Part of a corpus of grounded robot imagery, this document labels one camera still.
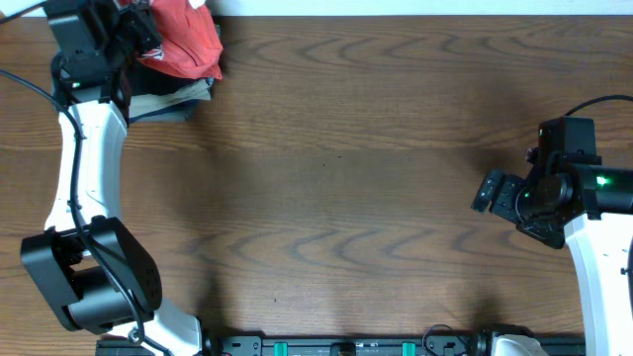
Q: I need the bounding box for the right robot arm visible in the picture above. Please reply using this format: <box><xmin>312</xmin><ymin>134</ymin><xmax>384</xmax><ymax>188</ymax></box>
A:
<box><xmin>471</xmin><ymin>116</ymin><xmax>632</xmax><ymax>355</ymax></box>

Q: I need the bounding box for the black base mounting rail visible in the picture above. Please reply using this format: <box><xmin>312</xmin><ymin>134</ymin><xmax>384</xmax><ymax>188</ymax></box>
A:
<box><xmin>95</xmin><ymin>325</ymin><xmax>588</xmax><ymax>356</ymax></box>

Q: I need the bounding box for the right black camera cable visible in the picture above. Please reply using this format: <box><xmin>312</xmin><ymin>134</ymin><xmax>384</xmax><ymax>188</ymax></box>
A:
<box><xmin>566</xmin><ymin>94</ymin><xmax>633</xmax><ymax>118</ymax></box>

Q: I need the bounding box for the red-orange t-shirt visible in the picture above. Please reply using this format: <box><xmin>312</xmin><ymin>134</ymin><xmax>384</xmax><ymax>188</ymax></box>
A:
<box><xmin>138</xmin><ymin>0</ymin><xmax>224</xmax><ymax>80</ymax></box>

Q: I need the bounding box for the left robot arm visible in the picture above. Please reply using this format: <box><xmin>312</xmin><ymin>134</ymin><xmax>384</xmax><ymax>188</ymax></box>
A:
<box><xmin>21</xmin><ymin>1</ymin><xmax>206</xmax><ymax>355</ymax></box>

